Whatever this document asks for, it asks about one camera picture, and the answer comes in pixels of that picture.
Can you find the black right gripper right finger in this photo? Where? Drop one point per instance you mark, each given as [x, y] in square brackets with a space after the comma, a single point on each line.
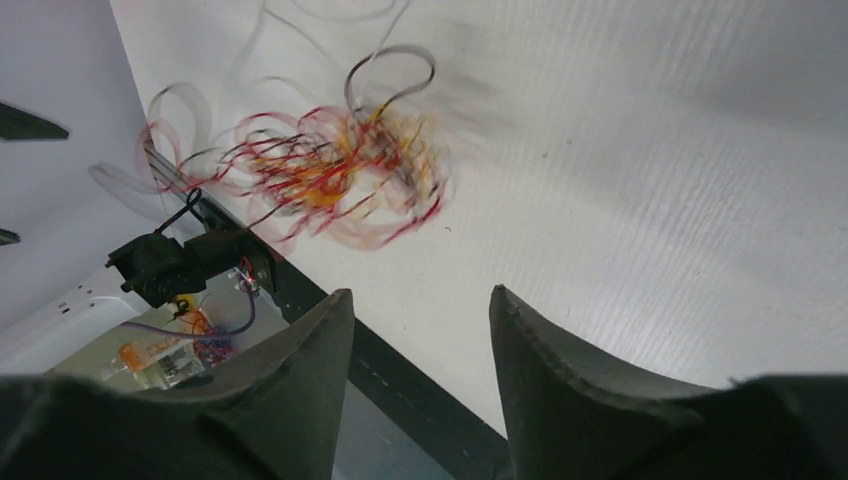
[574, 411]

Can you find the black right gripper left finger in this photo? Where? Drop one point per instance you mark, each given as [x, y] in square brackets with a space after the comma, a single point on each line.
[272, 412]

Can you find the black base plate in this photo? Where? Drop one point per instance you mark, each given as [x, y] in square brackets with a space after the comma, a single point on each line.
[449, 433]

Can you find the black left robot base mount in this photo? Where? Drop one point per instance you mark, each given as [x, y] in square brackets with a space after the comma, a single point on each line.
[158, 268]

